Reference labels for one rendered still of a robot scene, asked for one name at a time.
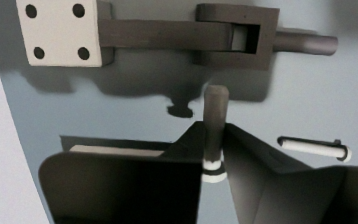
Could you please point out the dark grey rectangular bar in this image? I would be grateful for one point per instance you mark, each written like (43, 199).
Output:
(165, 34)

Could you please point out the grey clevis fork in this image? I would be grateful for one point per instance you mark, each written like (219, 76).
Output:
(262, 37)

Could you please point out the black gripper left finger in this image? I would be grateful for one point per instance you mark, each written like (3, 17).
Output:
(128, 188)

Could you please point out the white headed pin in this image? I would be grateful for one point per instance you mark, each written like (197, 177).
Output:
(342, 152)

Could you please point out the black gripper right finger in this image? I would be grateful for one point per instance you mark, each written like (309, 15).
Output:
(268, 188)

